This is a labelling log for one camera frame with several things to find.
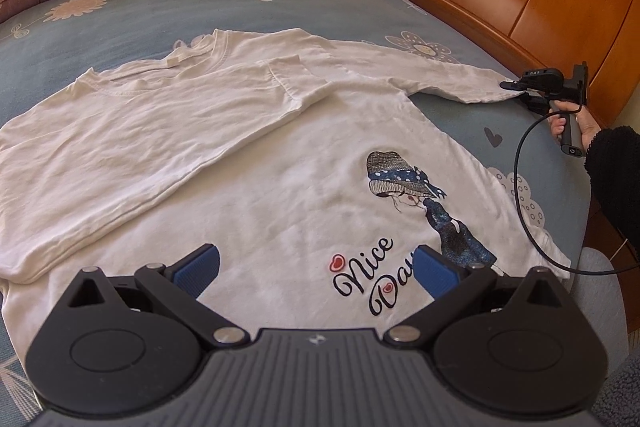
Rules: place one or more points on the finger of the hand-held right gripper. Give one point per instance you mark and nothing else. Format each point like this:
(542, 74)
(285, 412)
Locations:
(537, 103)
(512, 84)

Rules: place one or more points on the blue floral bed sheet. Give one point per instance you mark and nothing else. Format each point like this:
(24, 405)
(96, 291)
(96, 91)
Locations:
(150, 7)

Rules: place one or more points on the person's right forearm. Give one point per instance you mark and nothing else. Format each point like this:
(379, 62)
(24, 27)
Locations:
(617, 177)

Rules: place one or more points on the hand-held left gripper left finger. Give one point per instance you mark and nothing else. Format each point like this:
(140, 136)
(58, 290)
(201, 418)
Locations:
(200, 269)

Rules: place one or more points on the white long-sleeved printed shirt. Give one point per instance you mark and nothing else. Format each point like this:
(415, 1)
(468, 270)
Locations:
(200, 132)

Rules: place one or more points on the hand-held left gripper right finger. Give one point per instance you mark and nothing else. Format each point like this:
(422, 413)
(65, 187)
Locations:
(435, 274)

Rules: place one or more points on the person's right hand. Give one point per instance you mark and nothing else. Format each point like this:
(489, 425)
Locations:
(556, 122)

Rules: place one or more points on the person's grey fleece jacket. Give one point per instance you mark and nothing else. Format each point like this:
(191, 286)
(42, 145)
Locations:
(625, 392)

